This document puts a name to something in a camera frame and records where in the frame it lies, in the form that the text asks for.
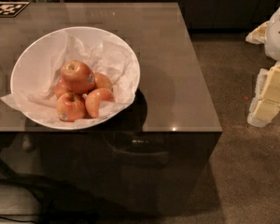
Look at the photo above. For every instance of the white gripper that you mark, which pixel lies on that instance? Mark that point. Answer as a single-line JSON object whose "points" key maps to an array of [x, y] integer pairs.
{"points": [[278, 34]]}

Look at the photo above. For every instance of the red apple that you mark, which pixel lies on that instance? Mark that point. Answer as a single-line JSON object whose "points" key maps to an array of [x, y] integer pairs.
{"points": [[78, 77], [60, 88], [95, 97], [70, 107], [102, 81]]}

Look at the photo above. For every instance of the white bowl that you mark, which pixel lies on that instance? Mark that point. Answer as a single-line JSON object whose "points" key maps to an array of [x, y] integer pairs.
{"points": [[34, 69]]}

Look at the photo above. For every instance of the white crumpled paper liner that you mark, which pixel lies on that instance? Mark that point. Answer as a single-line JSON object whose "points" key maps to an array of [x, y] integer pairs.
{"points": [[115, 62]]}

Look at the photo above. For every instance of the dark glass table cabinet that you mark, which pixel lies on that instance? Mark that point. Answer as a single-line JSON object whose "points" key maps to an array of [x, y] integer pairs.
{"points": [[113, 174]]}

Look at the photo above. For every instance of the black white fiducial marker tag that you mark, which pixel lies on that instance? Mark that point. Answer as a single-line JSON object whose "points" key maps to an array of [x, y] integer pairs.
{"points": [[11, 9]]}

